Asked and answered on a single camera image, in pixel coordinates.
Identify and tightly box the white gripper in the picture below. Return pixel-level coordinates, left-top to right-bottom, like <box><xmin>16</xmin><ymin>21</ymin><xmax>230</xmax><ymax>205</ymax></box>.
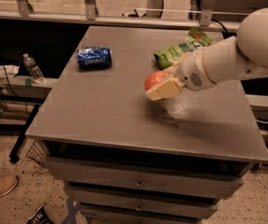
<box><xmin>146</xmin><ymin>49</ymin><xmax>216</xmax><ymax>101</ymax></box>

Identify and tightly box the red apple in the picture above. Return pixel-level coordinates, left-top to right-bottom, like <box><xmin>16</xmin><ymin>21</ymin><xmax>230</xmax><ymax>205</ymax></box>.
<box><xmin>144</xmin><ymin>71</ymin><xmax>169</xmax><ymax>91</ymax></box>

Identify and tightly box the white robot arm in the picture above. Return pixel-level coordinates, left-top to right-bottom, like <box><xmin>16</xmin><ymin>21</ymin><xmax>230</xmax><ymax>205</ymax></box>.
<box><xmin>145</xmin><ymin>7</ymin><xmax>268</xmax><ymax>101</ymax></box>

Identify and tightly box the blue pepsi can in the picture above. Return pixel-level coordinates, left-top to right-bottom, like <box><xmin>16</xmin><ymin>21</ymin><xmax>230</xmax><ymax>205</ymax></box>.
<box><xmin>77</xmin><ymin>47</ymin><xmax>112</xmax><ymax>69</ymax></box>

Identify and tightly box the green chip bag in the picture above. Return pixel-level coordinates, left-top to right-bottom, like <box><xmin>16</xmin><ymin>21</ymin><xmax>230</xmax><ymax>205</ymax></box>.
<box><xmin>154</xmin><ymin>27</ymin><xmax>214</xmax><ymax>70</ymax></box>

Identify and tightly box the grey drawer cabinet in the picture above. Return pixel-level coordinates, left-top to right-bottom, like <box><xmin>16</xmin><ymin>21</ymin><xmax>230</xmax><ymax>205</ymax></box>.
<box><xmin>27</xmin><ymin>26</ymin><xmax>268</xmax><ymax>224</ymax></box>

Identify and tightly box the clear plastic water bottle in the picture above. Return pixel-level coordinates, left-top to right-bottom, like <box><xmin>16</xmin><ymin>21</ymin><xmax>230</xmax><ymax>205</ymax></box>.
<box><xmin>22</xmin><ymin>53</ymin><xmax>44</xmax><ymax>83</ymax></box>

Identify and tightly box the black snack bag on floor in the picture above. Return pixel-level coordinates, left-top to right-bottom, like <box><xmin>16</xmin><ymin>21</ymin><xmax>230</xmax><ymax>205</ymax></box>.
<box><xmin>27</xmin><ymin>206</ymin><xmax>54</xmax><ymax>224</ymax></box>

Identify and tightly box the black wire basket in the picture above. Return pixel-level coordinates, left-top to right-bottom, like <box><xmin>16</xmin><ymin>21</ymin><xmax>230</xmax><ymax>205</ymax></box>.
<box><xmin>26</xmin><ymin>141</ymin><xmax>45</xmax><ymax>167</ymax></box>

